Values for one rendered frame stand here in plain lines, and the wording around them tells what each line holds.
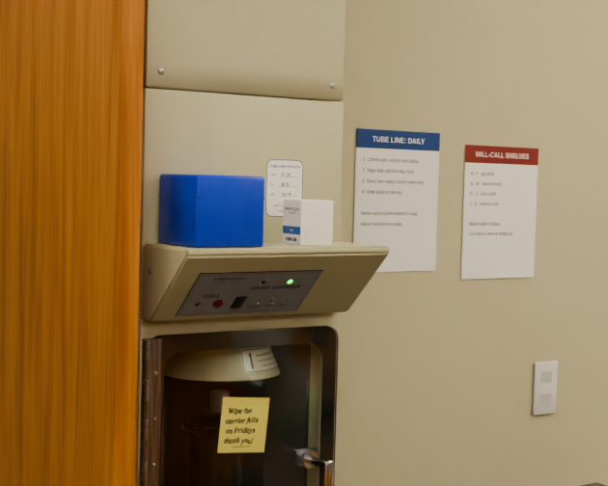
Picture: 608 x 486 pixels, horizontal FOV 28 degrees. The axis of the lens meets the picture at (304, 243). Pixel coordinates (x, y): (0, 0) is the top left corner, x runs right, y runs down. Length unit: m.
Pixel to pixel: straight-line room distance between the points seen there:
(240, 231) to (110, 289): 0.18
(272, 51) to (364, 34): 0.66
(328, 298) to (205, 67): 0.36
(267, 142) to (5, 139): 0.38
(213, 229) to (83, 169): 0.18
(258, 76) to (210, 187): 0.23
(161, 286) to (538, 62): 1.32
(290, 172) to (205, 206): 0.23
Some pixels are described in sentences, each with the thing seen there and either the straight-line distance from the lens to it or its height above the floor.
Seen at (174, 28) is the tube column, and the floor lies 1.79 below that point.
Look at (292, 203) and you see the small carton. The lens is 1.63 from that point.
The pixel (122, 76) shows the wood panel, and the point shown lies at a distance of 1.46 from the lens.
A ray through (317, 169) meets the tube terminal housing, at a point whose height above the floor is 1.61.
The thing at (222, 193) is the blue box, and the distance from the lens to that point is 1.51.
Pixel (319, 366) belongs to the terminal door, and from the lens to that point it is 1.73.
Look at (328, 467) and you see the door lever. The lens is 1.71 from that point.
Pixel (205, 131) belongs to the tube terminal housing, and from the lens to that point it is 1.62.
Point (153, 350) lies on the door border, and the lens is 1.59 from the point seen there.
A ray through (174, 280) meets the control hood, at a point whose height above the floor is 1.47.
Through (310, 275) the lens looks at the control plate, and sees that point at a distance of 1.61.
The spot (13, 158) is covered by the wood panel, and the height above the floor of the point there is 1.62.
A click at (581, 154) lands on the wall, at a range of 2.73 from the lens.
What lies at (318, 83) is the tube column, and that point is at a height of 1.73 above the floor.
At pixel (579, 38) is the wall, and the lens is 2.74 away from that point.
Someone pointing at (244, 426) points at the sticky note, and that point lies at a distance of 1.68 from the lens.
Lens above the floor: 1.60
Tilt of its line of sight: 3 degrees down
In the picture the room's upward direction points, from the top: 2 degrees clockwise
